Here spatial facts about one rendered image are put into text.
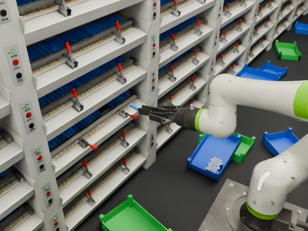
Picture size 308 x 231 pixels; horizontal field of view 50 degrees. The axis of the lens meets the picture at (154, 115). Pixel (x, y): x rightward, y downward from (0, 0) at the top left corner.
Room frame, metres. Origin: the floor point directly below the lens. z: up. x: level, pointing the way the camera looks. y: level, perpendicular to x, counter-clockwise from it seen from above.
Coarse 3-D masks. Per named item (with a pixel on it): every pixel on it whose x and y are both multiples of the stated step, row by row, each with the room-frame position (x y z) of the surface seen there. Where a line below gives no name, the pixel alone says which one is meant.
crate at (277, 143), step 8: (288, 128) 1.73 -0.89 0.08; (264, 136) 1.66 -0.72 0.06; (272, 136) 1.70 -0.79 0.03; (280, 136) 1.72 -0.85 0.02; (288, 136) 1.71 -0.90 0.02; (264, 144) 1.64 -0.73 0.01; (272, 144) 1.65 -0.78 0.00; (280, 144) 1.65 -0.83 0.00; (288, 144) 1.65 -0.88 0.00; (272, 152) 1.56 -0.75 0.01; (280, 152) 1.57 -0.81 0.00
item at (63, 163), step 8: (136, 88) 1.43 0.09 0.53; (144, 96) 1.40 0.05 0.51; (136, 104) 1.37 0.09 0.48; (144, 104) 1.39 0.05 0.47; (104, 112) 1.27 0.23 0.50; (128, 112) 1.31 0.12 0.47; (136, 112) 1.33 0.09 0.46; (112, 120) 1.23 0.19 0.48; (120, 120) 1.25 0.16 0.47; (128, 120) 1.28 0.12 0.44; (104, 128) 1.17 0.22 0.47; (112, 128) 1.19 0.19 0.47; (120, 128) 1.24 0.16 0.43; (96, 136) 1.12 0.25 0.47; (104, 136) 1.14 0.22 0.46; (96, 144) 1.10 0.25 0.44; (64, 152) 1.00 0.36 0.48; (72, 152) 1.01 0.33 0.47; (80, 152) 1.02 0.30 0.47; (88, 152) 1.06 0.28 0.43; (56, 160) 0.96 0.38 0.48; (64, 160) 0.96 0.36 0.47; (72, 160) 0.98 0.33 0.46; (56, 168) 0.92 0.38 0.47; (64, 168) 0.94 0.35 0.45; (56, 176) 0.92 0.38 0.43
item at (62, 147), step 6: (132, 96) 1.40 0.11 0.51; (126, 102) 1.34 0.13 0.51; (114, 108) 1.28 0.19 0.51; (120, 108) 1.30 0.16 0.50; (108, 114) 1.24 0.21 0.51; (114, 114) 1.27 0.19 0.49; (102, 120) 1.19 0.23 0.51; (90, 126) 1.14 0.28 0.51; (96, 126) 1.17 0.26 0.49; (102, 126) 1.17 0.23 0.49; (84, 132) 1.10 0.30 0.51; (72, 138) 1.06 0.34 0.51; (66, 144) 1.02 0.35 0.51; (54, 150) 0.98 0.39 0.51; (60, 150) 0.99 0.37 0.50; (54, 156) 0.96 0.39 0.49; (60, 156) 0.97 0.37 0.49
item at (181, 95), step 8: (200, 72) 2.00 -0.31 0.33; (184, 80) 1.90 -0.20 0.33; (192, 80) 1.86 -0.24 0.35; (200, 80) 1.97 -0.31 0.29; (176, 88) 1.79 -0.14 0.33; (184, 88) 1.83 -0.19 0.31; (192, 88) 1.85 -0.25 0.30; (200, 88) 1.92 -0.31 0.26; (168, 96) 1.70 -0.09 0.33; (176, 96) 1.74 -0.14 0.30; (184, 96) 1.76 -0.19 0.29; (192, 96) 1.84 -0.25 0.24; (160, 104) 1.63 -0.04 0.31; (168, 104) 1.64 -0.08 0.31; (176, 104) 1.67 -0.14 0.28
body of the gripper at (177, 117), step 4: (180, 108) 1.08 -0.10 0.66; (184, 108) 1.07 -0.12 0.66; (176, 112) 1.06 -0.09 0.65; (180, 112) 1.05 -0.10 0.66; (184, 112) 1.05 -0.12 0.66; (168, 116) 1.07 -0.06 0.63; (172, 116) 1.06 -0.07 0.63; (176, 116) 1.05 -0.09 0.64; (180, 116) 1.04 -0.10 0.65; (172, 120) 1.05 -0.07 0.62; (176, 120) 1.04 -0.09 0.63; (180, 120) 1.03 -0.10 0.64; (176, 124) 1.04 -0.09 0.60; (180, 124) 1.03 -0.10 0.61
